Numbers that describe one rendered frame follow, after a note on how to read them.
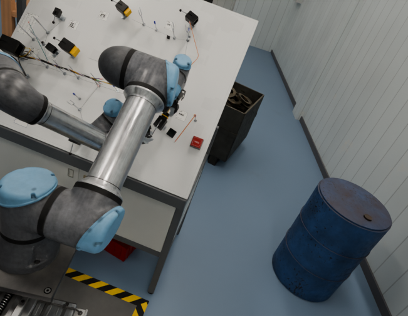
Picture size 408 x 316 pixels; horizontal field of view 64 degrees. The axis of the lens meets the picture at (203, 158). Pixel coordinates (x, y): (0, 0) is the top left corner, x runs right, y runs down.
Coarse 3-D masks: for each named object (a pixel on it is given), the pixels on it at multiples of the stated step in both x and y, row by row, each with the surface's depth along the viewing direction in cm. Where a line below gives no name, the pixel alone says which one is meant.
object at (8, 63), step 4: (0, 52) 97; (0, 56) 94; (4, 56) 96; (8, 56) 97; (0, 60) 93; (4, 60) 93; (8, 60) 95; (12, 60) 96; (0, 64) 91; (4, 64) 92; (8, 64) 92; (12, 64) 94; (16, 64) 97; (0, 68) 89; (4, 68) 90; (8, 68) 90; (12, 68) 91; (16, 68) 93; (20, 68) 97; (20, 72) 93
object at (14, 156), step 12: (0, 144) 175; (12, 144) 173; (0, 156) 179; (12, 156) 177; (24, 156) 175; (36, 156) 173; (0, 168) 184; (12, 168) 182; (48, 168) 175; (60, 168) 173; (72, 168) 171; (60, 180) 178; (72, 180) 176
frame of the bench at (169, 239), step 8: (200, 168) 197; (200, 176) 224; (176, 208) 168; (184, 208) 171; (176, 216) 171; (184, 216) 245; (176, 224) 174; (168, 232) 178; (120, 240) 190; (128, 240) 188; (168, 240) 181; (144, 248) 189; (168, 248) 184; (160, 256) 189; (160, 264) 192; (160, 272) 196; (152, 280) 201; (152, 288) 205
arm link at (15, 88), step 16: (0, 80) 87; (16, 80) 88; (0, 96) 87; (16, 96) 88; (32, 96) 90; (16, 112) 89; (32, 112) 91; (48, 112) 95; (64, 112) 100; (48, 128) 99; (64, 128) 100; (80, 128) 105; (96, 128) 111; (96, 144) 112
